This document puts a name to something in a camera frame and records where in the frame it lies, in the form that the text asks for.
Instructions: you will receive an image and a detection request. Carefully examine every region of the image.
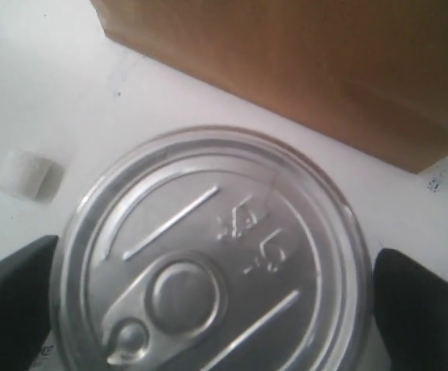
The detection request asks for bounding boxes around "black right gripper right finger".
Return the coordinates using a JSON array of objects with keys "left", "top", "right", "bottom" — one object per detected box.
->
[{"left": 373, "top": 248, "right": 448, "bottom": 370}]

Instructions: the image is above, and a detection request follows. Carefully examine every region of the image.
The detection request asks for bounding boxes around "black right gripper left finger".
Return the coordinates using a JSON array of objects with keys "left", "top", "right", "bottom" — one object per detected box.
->
[{"left": 0, "top": 235, "right": 59, "bottom": 370}]

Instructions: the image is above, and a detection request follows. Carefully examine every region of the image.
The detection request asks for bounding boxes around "dark jar with metal lid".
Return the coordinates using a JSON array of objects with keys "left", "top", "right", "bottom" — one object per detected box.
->
[{"left": 50, "top": 126, "right": 373, "bottom": 370}]

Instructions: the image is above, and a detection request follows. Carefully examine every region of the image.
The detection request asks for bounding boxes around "large brown paper bag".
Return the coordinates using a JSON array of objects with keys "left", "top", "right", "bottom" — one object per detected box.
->
[{"left": 93, "top": 1, "right": 448, "bottom": 173}]

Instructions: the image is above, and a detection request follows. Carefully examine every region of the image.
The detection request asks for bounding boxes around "white marshmallow upper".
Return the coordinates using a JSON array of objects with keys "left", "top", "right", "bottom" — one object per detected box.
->
[{"left": 0, "top": 149, "right": 64, "bottom": 204}]

